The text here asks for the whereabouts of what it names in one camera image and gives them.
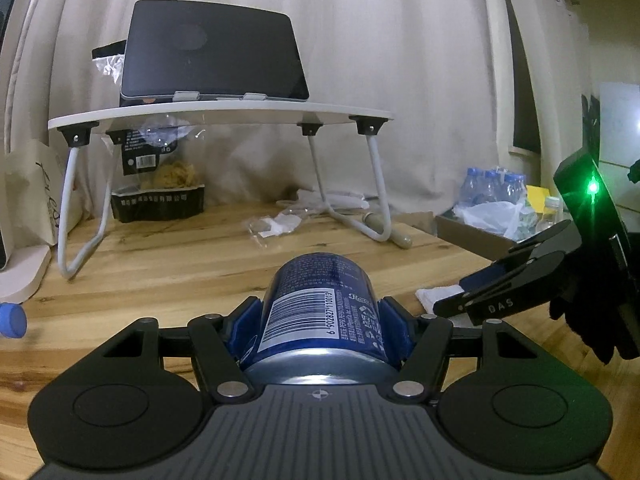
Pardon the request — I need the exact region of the yellow sticky note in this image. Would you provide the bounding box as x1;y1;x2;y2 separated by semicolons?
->
526;184;550;214

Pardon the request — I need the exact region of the black gloved right hand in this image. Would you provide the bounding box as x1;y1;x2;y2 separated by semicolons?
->
549;245;639;364

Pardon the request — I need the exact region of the tablet with black frame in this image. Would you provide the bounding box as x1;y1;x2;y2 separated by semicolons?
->
120;0;309;102

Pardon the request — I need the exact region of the beige paper bag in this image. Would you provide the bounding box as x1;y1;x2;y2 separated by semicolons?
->
4;140;64;248

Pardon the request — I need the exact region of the white paper towel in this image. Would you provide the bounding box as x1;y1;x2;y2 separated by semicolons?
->
416;285;463;314

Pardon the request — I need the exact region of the pack of water bottles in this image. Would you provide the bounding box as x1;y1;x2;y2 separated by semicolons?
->
457;167;526;207

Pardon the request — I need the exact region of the brown cardboard box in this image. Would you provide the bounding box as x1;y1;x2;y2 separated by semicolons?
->
435;211;516;260

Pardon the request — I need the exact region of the small clear bottle white cap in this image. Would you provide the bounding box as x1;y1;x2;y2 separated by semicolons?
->
536;195;563;232

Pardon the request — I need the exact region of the lying clear bottle blue cap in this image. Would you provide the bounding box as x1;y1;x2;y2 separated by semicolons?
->
0;302;27;338

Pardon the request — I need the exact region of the crumpled clear plastic wrapper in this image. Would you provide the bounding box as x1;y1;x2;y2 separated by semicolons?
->
246;212;303;247

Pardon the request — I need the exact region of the black labelled plastic package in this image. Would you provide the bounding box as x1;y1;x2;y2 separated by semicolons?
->
107;128;178;176

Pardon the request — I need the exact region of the white heater base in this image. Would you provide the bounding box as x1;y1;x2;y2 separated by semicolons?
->
0;245;51;304

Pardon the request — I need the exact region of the beige cylindrical handle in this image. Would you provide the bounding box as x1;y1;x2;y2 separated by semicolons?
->
362;212;412;249

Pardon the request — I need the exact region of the white plastic bag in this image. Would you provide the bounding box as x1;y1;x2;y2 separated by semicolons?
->
452;202;523;240

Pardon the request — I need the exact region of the white folding lap table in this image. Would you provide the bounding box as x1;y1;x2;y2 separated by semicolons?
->
48;99;393;280

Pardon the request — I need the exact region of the blue drink can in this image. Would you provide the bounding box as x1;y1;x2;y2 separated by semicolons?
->
241;252;396;385

